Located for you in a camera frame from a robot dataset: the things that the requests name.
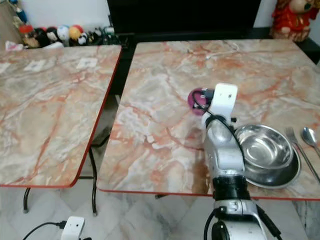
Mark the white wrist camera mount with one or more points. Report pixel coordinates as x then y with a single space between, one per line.
225 97
73 227

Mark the pink white packet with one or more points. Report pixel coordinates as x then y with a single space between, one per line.
14 46

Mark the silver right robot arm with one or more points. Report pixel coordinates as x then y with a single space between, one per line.
225 156

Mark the stainless steel bowl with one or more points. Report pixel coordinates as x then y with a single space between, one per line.
265 150

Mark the red plush doll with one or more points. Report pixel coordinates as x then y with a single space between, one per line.
292 19

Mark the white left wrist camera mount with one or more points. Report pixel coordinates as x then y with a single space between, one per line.
73 227

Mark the black television cabinet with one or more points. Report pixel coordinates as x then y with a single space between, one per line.
185 16

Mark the steel spoon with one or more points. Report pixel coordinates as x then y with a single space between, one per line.
311 136

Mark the black metal table leg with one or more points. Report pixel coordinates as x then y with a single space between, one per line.
26 199
93 185

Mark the red capped toy figure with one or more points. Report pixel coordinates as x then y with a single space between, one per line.
26 35

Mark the steel fork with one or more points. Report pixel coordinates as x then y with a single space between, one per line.
296 142

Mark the black toy figure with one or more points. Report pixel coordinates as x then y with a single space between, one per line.
41 37

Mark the orange yellow round toy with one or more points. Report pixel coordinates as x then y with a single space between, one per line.
76 33

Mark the white square sticker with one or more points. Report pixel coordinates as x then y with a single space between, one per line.
87 63

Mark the white blue egg toy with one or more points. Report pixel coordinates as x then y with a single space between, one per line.
63 33

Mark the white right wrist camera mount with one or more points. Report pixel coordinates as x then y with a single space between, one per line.
225 97

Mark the purple plastic cup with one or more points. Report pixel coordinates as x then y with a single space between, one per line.
192 99

